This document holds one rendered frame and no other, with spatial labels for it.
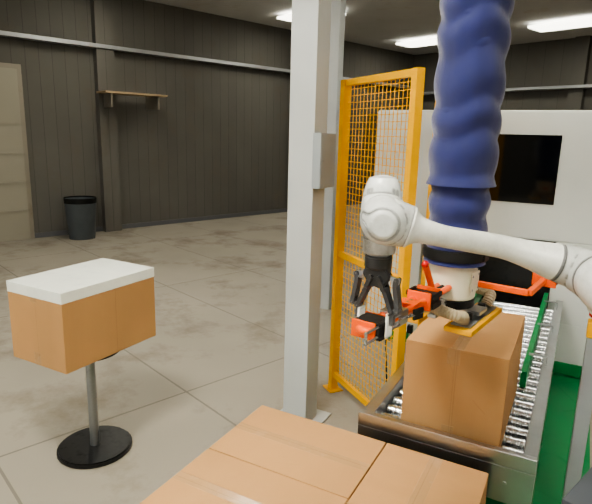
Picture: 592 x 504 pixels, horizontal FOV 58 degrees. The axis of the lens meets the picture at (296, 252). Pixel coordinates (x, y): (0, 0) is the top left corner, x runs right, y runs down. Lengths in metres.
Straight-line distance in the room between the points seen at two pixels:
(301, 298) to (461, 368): 1.20
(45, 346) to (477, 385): 1.98
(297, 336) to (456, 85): 1.85
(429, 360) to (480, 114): 0.99
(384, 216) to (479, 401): 1.23
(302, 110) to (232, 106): 8.38
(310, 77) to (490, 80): 1.31
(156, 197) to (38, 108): 2.51
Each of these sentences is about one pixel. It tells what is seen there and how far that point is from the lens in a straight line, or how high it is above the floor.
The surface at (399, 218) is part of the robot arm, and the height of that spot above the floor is 1.58.
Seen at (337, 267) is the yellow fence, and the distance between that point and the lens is 3.58.
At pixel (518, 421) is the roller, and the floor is 0.54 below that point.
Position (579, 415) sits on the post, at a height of 0.56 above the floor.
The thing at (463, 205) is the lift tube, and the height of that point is 1.54.
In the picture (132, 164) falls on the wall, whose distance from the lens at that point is 10.19.
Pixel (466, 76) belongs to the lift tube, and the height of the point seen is 1.95.
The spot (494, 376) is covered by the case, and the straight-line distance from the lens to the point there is 2.23.
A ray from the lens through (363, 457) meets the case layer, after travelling 2.22.
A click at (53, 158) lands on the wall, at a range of 9.66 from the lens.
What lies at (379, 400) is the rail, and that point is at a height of 0.59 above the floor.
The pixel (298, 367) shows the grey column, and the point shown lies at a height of 0.39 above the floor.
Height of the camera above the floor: 1.76
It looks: 12 degrees down
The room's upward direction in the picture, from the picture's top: 1 degrees clockwise
